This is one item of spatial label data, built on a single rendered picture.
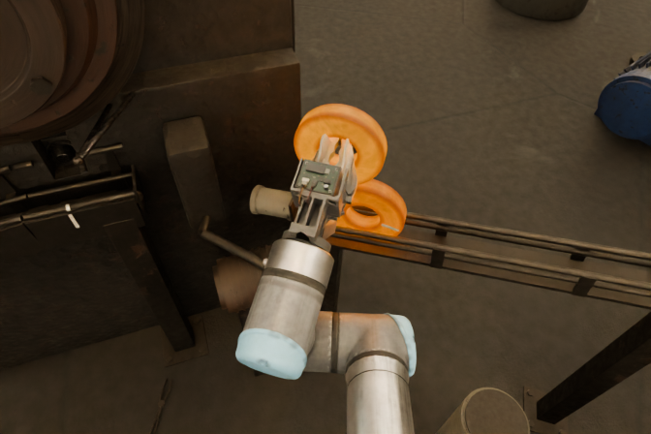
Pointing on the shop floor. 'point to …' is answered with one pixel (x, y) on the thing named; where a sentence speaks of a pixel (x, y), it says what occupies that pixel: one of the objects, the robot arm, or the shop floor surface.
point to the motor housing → (238, 284)
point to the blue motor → (629, 102)
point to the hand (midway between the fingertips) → (341, 139)
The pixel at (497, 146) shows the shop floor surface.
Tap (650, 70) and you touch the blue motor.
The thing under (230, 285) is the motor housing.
